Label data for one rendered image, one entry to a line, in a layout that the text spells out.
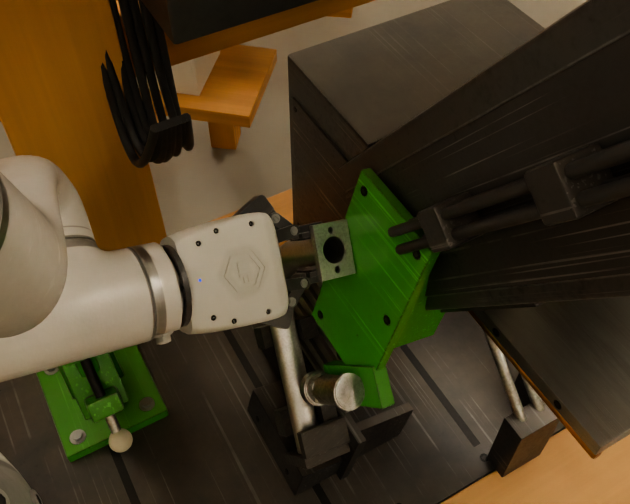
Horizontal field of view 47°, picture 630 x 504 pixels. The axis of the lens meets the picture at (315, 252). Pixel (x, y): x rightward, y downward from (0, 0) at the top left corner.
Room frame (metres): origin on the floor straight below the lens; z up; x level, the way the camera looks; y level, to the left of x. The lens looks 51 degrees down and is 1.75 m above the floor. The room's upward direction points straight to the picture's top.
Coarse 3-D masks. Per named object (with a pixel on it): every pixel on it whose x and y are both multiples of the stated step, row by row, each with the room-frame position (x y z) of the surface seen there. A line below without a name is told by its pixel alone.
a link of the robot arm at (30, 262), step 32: (0, 160) 0.38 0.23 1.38; (32, 160) 0.38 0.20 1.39; (0, 192) 0.24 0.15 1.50; (32, 192) 0.33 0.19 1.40; (64, 192) 0.40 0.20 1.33; (0, 224) 0.23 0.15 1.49; (32, 224) 0.26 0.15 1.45; (64, 224) 0.39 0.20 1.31; (0, 256) 0.22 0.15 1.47; (32, 256) 0.25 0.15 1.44; (64, 256) 0.28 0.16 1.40; (0, 288) 0.22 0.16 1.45; (32, 288) 0.24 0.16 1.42; (0, 320) 0.23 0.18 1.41; (32, 320) 0.24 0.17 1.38
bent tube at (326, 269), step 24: (312, 240) 0.45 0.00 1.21; (336, 240) 0.46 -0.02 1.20; (288, 264) 0.48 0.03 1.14; (312, 264) 0.45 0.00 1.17; (336, 264) 0.44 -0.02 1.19; (288, 336) 0.44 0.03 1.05; (288, 360) 0.42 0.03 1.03; (288, 384) 0.40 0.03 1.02; (288, 408) 0.39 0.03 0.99; (312, 408) 0.38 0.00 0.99
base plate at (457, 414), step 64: (448, 320) 0.57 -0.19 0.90; (0, 384) 0.47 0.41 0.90; (192, 384) 0.47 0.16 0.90; (256, 384) 0.47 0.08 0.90; (448, 384) 0.47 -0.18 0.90; (0, 448) 0.38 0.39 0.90; (192, 448) 0.38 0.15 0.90; (256, 448) 0.38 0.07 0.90; (384, 448) 0.38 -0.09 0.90; (448, 448) 0.38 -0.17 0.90
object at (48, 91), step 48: (0, 0) 0.60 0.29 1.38; (48, 0) 0.62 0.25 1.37; (96, 0) 0.64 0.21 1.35; (0, 48) 0.59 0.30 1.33; (48, 48) 0.61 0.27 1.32; (96, 48) 0.63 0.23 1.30; (0, 96) 0.58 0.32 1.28; (48, 96) 0.60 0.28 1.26; (96, 96) 0.63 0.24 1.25; (48, 144) 0.60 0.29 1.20; (96, 144) 0.62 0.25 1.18; (96, 192) 0.61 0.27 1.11; (144, 192) 0.64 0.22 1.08; (96, 240) 0.60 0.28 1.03; (144, 240) 0.63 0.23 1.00
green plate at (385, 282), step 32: (384, 192) 0.46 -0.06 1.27; (352, 224) 0.47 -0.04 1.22; (384, 224) 0.44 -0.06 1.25; (384, 256) 0.42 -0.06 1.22; (416, 256) 0.40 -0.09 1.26; (352, 288) 0.43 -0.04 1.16; (384, 288) 0.40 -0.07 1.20; (416, 288) 0.38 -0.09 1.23; (320, 320) 0.45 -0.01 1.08; (352, 320) 0.41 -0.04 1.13; (384, 320) 0.39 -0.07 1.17; (416, 320) 0.40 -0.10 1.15; (352, 352) 0.40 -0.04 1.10; (384, 352) 0.37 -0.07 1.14
